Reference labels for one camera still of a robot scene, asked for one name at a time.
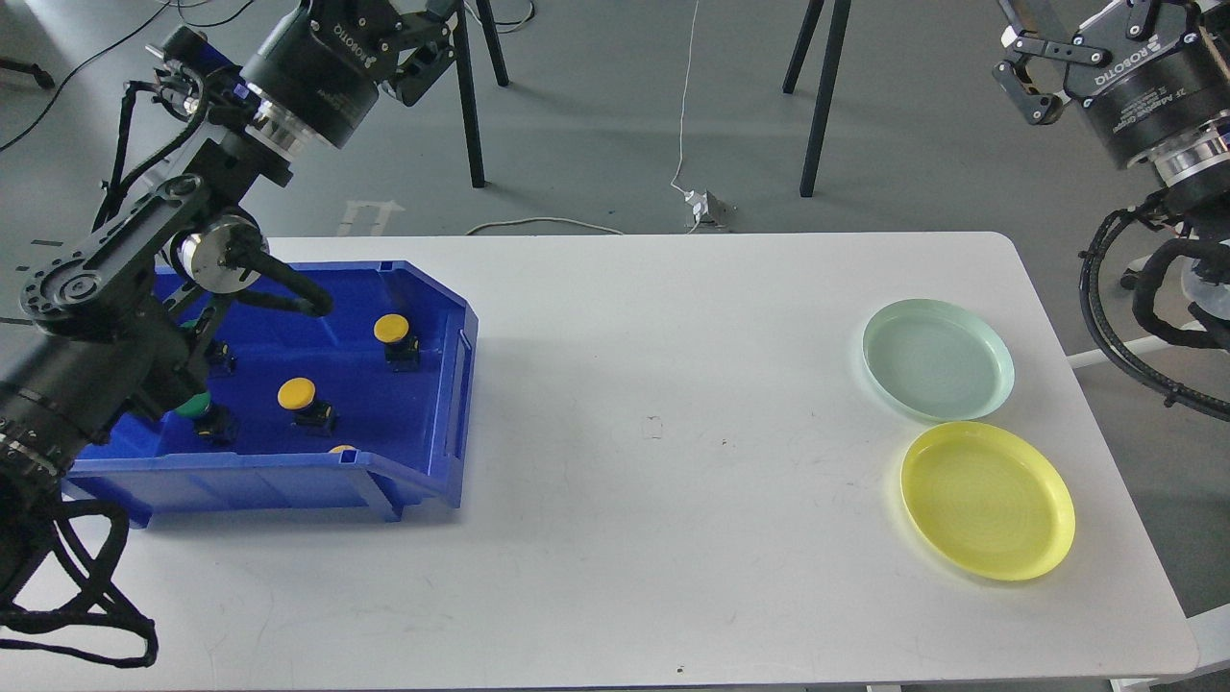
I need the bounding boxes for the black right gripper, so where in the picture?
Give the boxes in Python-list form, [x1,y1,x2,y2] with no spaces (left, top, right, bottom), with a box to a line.
[994,0,1230,172]

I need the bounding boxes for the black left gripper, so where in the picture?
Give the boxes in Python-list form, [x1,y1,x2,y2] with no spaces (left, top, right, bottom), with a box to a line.
[241,1,462,149]

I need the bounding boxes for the green push button back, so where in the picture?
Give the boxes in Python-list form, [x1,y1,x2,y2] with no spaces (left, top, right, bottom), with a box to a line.
[180,316,236,380]

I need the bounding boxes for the green push button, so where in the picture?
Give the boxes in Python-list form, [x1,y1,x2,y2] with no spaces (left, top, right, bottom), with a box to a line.
[172,391,240,446]
[180,316,236,380]

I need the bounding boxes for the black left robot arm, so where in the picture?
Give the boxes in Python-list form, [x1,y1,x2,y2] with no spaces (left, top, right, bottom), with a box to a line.
[2,1,467,669]

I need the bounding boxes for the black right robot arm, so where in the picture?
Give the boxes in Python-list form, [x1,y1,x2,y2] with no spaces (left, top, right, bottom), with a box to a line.
[994,1,1229,422]

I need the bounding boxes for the yellow push button back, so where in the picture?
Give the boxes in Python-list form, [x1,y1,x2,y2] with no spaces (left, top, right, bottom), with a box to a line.
[373,312,421,372]

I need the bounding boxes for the light green plate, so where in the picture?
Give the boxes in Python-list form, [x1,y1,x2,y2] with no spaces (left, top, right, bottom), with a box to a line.
[859,299,1016,422]

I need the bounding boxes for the green push button front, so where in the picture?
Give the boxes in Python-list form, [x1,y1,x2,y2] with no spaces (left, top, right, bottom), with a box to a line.
[172,391,240,446]

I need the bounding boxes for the yellow plate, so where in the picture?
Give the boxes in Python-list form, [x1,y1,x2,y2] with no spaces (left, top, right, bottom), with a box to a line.
[898,422,1076,583]

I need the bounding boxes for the black left stand legs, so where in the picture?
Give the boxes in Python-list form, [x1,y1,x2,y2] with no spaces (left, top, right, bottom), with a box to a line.
[451,1,510,189]

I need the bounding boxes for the black stand legs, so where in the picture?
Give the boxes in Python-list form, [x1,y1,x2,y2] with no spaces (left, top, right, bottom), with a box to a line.
[781,1,852,198]
[451,1,510,189]

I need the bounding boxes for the black right stand legs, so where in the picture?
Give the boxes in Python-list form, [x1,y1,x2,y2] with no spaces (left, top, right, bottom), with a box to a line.
[781,1,852,198]

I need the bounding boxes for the white power plug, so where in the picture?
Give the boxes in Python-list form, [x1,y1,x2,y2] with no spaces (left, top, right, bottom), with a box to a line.
[681,191,733,234]

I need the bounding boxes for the blue plastic bin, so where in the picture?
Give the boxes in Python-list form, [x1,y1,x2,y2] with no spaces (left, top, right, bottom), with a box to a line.
[62,261,478,529]

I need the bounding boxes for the black floor cable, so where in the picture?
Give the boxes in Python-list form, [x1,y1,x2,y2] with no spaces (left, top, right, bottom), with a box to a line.
[0,0,260,155]

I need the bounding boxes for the white cable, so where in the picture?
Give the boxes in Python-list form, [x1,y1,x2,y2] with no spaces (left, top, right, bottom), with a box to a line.
[465,0,702,237]

